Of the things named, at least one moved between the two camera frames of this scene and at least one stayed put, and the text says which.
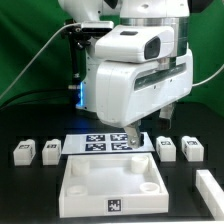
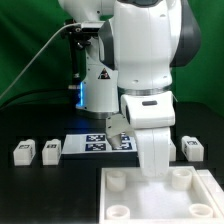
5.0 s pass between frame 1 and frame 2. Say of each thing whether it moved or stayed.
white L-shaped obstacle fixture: stayed
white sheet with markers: stayed
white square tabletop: moved
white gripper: moved
